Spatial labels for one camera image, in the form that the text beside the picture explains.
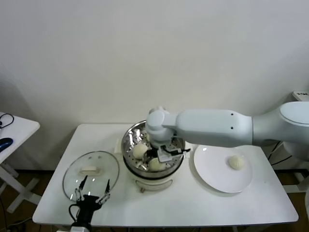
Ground white shelf with label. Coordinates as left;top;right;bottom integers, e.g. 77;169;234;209
293;91;309;102

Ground blue computer mouse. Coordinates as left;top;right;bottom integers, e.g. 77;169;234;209
0;138;13;152

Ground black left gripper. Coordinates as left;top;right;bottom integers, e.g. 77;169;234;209
74;175;111;223

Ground stainless steel steamer basket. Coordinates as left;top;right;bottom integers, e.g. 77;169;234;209
120;120;186;178

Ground white side table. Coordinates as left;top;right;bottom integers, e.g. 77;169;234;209
0;112;42;214

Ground round glass pot lid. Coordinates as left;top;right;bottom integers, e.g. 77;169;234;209
62;151;120;203

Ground white electric cooker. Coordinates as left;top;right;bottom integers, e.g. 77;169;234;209
113;137;194;194

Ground thin black looped cable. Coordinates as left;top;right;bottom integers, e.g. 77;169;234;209
0;113;14;130

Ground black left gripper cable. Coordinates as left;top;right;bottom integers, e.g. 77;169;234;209
69;204;80;222

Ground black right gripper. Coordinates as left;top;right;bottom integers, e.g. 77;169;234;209
141;145;167;169

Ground white round plate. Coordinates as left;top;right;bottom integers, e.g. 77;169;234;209
193;142;253;194

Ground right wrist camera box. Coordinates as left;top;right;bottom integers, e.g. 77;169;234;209
157;147;191;163

